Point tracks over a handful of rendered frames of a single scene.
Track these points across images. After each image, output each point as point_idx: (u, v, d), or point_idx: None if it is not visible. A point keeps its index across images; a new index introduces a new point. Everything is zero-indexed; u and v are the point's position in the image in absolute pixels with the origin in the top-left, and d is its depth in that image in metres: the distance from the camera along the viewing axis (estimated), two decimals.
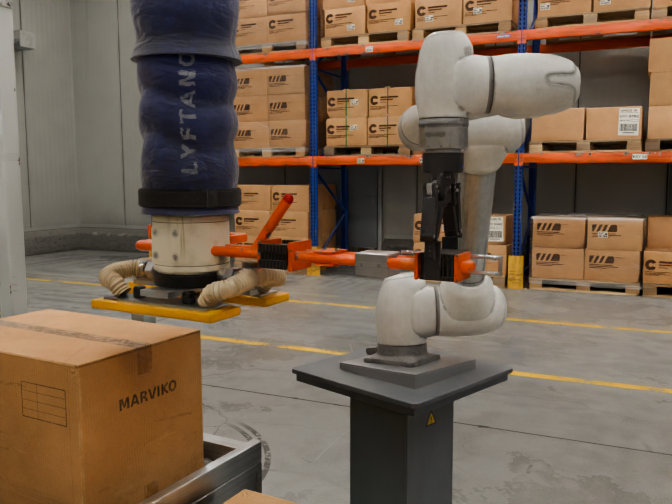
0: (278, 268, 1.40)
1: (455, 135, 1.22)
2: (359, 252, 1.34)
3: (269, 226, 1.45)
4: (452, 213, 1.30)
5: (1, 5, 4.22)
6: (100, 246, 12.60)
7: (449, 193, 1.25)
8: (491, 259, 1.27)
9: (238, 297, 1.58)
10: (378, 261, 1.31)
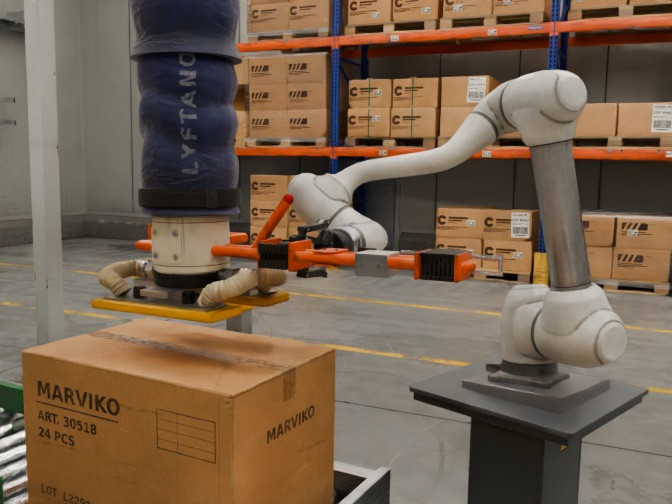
0: (278, 268, 1.40)
1: None
2: (359, 252, 1.34)
3: (269, 226, 1.45)
4: None
5: None
6: (107, 234, 12.35)
7: None
8: (491, 259, 1.27)
9: (238, 297, 1.58)
10: (378, 261, 1.31)
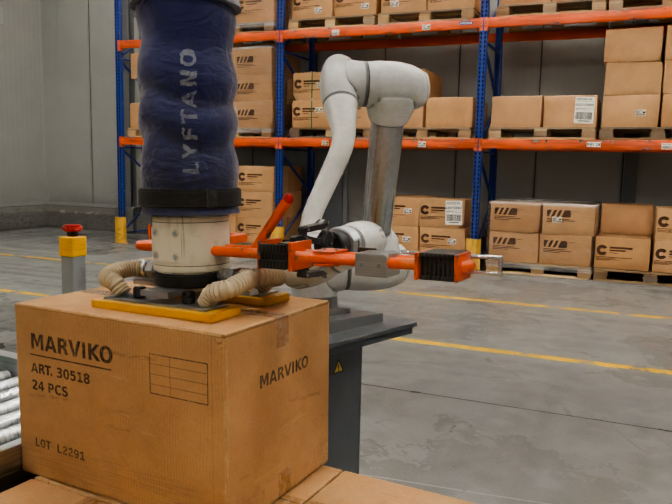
0: (278, 268, 1.40)
1: None
2: (359, 252, 1.34)
3: (269, 226, 1.45)
4: None
5: None
6: (67, 224, 12.60)
7: None
8: (491, 259, 1.27)
9: (238, 297, 1.58)
10: (378, 261, 1.31)
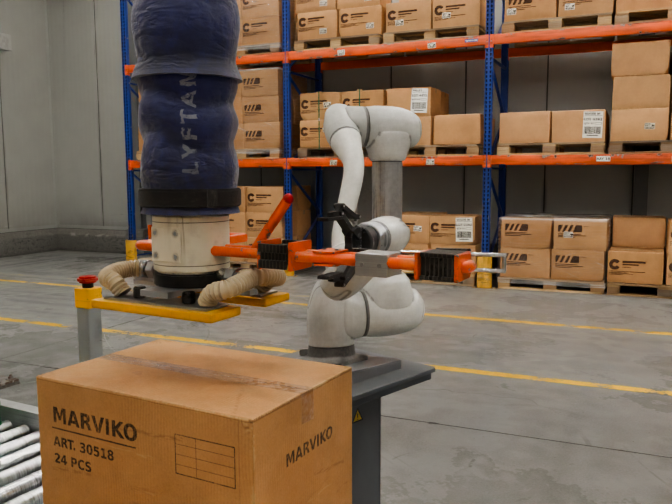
0: (278, 268, 1.40)
1: None
2: (359, 252, 1.34)
3: (269, 226, 1.45)
4: (341, 227, 1.64)
5: None
6: (78, 247, 12.65)
7: (344, 248, 1.68)
8: (495, 257, 1.31)
9: (238, 297, 1.58)
10: (378, 261, 1.31)
